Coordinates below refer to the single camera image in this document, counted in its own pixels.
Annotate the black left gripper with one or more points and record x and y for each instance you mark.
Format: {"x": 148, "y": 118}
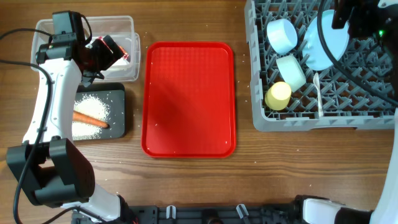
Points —
{"x": 107, "y": 56}

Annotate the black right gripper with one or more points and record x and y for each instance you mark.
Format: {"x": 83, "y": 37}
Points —
{"x": 364, "y": 10}

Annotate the red snack wrapper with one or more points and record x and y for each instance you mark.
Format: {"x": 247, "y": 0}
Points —
{"x": 116, "y": 50}

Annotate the white rice pile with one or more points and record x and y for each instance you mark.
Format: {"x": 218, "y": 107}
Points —
{"x": 94, "y": 107}

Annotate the orange carrot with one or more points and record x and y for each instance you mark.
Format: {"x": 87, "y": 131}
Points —
{"x": 79, "y": 117}

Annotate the white plastic spoon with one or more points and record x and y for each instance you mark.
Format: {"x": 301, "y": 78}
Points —
{"x": 316, "y": 82}

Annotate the light blue bowl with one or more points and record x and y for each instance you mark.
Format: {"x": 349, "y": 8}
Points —
{"x": 282, "y": 36}

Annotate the green bowl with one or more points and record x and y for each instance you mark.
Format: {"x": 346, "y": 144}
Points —
{"x": 291, "y": 72}

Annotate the yellow plastic cup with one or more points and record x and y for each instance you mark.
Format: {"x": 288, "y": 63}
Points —
{"x": 278, "y": 96}

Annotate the white napkin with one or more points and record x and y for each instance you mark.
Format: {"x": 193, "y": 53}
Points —
{"x": 121, "y": 64}

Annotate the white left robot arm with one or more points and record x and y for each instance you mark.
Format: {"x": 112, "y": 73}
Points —
{"x": 49, "y": 169}

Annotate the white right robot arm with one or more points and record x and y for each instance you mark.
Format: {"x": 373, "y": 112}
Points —
{"x": 358, "y": 178}

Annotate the black waste tray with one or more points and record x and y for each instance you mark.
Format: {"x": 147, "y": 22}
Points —
{"x": 113, "y": 95}

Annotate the grey dishwasher rack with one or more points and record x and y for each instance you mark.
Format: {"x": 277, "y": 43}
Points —
{"x": 344, "y": 103}

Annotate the clear plastic bin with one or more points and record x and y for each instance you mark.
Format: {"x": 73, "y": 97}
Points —
{"x": 124, "y": 37}

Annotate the red plastic tray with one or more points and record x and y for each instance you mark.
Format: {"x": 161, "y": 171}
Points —
{"x": 189, "y": 101}

